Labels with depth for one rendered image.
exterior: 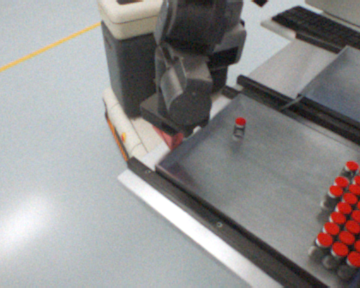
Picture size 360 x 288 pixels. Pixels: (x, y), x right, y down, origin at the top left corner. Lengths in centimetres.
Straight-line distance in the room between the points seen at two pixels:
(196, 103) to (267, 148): 28
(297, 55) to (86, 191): 117
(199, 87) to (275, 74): 47
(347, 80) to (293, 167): 33
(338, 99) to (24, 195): 145
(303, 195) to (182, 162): 22
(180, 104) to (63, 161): 150
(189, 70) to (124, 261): 117
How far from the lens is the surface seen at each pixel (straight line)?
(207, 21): 46
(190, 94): 42
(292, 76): 88
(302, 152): 69
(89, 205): 168
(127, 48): 138
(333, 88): 87
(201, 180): 60
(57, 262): 157
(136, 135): 153
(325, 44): 101
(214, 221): 54
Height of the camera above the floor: 136
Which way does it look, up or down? 46 degrees down
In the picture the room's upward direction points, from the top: straight up
